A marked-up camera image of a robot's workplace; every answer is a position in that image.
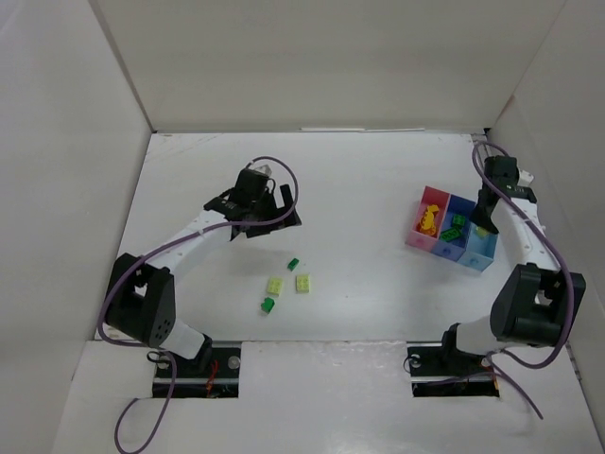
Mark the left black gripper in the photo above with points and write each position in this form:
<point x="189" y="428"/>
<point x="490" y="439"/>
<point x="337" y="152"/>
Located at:
<point x="267" y="219"/>

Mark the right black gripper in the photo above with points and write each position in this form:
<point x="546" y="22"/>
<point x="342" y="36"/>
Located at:
<point x="487" y="208"/>

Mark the green square lego brick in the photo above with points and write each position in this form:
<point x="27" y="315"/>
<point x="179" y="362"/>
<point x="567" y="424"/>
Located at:
<point x="458" y="221"/>

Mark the small dark green lego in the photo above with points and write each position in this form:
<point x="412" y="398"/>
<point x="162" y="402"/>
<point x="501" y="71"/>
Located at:
<point x="292" y="265"/>

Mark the light green lego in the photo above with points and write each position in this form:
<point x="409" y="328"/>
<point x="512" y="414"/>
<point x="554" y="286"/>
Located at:
<point x="303" y="283"/>
<point x="481" y="231"/>
<point x="275" y="286"/>

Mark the green lego plate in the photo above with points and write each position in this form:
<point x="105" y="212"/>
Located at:
<point x="450" y="234"/>

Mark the orange long lego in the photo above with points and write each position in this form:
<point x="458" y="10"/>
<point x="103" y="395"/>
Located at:
<point x="429" y="216"/>

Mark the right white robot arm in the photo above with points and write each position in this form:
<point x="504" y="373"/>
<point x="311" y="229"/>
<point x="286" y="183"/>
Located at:
<point x="533" y="313"/>

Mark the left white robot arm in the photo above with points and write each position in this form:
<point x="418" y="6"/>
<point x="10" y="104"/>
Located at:
<point x="141" y="297"/>

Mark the blue container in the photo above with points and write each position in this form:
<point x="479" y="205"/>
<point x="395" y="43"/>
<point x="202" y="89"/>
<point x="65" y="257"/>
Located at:
<point x="479" y="251"/>

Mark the purple container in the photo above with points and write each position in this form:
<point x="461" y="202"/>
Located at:
<point x="453" y="250"/>

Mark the pink container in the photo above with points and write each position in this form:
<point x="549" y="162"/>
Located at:
<point x="430" y="195"/>

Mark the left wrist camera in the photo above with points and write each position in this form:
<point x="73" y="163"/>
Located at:
<point x="262" y="169"/>

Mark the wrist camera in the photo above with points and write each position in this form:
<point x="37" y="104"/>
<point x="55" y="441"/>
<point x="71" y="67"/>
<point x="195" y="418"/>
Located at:
<point x="525" y="178"/>
<point x="262" y="169"/>

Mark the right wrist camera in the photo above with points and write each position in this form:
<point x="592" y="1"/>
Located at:
<point x="525" y="178"/>

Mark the aluminium rail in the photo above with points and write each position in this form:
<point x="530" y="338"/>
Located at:
<point x="479" y="140"/>

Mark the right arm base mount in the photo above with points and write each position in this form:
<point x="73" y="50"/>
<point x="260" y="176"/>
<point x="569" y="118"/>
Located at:
<point x="438" y="371"/>

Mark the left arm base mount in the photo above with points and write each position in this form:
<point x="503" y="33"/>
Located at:
<point x="213" y="378"/>

